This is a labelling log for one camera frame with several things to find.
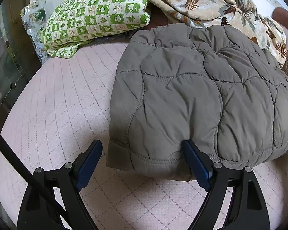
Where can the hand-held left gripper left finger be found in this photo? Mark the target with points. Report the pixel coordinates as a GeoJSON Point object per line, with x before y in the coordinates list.
{"type": "Point", "coordinates": [91, 160]}

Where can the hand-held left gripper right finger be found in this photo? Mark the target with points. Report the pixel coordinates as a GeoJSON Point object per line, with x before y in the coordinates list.
{"type": "Point", "coordinates": [196, 163]}

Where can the grey quilted jacket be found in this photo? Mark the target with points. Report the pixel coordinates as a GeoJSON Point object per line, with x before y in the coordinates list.
{"type": "Point", "coordinates": [182, 95]}

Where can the pink quilted bed sheet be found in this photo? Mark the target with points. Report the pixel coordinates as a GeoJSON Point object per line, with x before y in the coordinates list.
{"type": "Point", "coordinates": [62, 112]}

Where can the dark glass cabinet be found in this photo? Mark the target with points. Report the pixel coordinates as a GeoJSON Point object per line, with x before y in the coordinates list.
{"type": "Point", "coordinates": [7, 52]}

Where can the green checkered pillow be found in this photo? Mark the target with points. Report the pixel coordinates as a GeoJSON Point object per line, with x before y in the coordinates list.
{"type": "Point", "coordinates": [98, 14]}

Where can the brown pillow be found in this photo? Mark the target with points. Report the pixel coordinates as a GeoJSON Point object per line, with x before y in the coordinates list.
{"type": "Point", "coordinates": [158, 16]}

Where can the clear plastic bag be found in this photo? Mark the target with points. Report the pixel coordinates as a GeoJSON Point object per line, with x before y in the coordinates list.
{"type": "Point", "coordinates": [32, 16]}

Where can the floral beige blanket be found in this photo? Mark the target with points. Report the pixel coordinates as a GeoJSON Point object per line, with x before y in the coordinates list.
{"type": "Point", "coordinates": [194, 2]}

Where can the brown sofa frame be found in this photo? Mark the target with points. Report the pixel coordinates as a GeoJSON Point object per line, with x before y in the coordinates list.
{"type": "Point", "coordinates": [285, 19]}

